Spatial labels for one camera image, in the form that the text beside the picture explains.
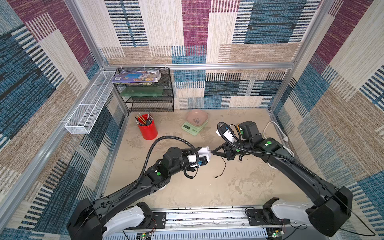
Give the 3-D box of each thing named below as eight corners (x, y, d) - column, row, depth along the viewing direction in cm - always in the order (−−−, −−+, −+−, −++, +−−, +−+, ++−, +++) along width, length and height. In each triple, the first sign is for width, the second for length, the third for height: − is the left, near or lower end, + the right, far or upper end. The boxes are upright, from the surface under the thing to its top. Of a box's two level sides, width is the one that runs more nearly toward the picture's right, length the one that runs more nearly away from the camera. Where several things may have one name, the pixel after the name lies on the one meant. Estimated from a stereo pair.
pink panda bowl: (183, 122, 115) (183, 118, 111) (194, 110, 123) (194, 106, 119) (199, 130, 110) (199, 126, 107) (209, 117, 118) (209, 113, 115)
